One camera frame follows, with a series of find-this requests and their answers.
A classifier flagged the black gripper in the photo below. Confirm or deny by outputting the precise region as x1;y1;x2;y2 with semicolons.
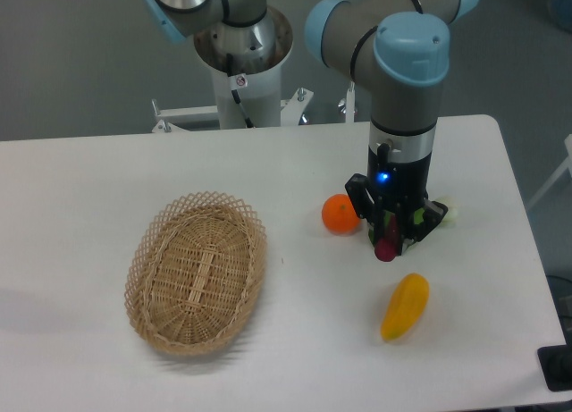
345;148;449;256

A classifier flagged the red sweet potato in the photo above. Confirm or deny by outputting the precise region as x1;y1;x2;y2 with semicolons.
374;212;400;262

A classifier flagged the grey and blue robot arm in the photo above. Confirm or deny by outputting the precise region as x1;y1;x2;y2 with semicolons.
143;0;479;262

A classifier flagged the woven wicker basket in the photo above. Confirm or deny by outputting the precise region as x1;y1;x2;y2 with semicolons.
124;191;267;357

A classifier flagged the orange fruit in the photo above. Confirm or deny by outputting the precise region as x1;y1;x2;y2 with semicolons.
321;194;360;234

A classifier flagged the white green onion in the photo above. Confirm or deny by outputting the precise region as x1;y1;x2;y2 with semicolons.
436;196;459;227

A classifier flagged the yellow mango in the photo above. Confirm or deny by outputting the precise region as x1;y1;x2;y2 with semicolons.
380;273;430;341

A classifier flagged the black device at table edge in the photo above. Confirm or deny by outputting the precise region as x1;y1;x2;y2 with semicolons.
537;345;571;392

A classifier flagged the black cable on pedestal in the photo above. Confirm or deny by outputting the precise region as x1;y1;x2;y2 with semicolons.
225;53;255;130

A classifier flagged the white furniture frame right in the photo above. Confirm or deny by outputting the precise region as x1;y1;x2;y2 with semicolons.
525;135;572;212

